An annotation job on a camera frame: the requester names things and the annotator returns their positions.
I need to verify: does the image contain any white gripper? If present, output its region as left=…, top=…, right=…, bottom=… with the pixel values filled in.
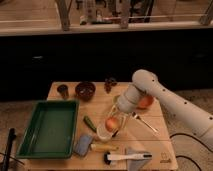
left=106, top=84, right=145, bottom=137

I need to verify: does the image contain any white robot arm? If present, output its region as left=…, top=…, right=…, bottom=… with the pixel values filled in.
left=113, top=69, right=213, bottom=151

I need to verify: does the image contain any orange bowl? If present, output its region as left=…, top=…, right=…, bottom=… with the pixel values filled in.
left=137, top=95, right=154, bottom=109

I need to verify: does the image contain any green cucumber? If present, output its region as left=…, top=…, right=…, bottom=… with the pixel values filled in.
left=83, top=116, right=96, bottom=133

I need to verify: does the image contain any silver fork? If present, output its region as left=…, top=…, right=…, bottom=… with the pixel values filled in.
left=131, top=112, right=158, bottom=133

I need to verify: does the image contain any dark brown bowl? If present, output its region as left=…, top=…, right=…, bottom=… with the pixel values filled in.
left=75, top=81, right=96, bottom=101

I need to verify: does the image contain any blue sponge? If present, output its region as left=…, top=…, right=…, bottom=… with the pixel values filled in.
left=74, top=134, right=93, bottom=157

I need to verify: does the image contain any grey cloth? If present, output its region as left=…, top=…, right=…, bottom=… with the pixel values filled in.
left=125, top=147, right=152, bottom=171

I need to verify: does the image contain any green plastic tray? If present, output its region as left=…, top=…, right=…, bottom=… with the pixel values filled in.
left=16, top=100, right=79, bottom=159

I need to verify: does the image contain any black stand left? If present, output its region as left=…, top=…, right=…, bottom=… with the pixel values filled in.
left=0, top=128, right=23, bottom=171

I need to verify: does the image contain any black cable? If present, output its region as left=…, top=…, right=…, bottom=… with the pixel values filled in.
left=169, top=132, right=213, bottom=171

